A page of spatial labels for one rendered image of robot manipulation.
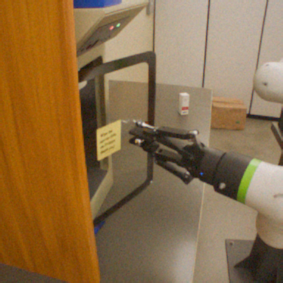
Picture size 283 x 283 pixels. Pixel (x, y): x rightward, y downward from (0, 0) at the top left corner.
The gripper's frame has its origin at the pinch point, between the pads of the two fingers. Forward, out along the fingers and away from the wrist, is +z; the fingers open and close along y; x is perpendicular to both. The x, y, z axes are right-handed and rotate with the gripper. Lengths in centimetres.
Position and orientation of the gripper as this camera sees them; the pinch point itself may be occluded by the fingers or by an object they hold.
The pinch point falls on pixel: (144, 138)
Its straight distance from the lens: 71.4
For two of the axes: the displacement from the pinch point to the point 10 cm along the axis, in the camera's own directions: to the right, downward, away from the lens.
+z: -7.7, -3.2, 5.5
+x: -6.4, 3.8, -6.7
